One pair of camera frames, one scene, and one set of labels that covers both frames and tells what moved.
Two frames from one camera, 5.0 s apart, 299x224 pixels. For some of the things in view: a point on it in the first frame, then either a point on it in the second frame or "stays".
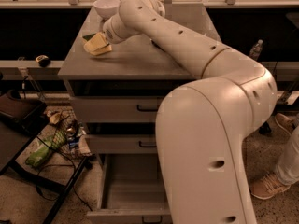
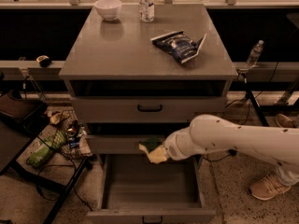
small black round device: x=43 y=61 stays
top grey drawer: x=103 y=109 stays
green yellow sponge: x=106 y=49 to x=150 y=145
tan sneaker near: x=267 y=186 stays
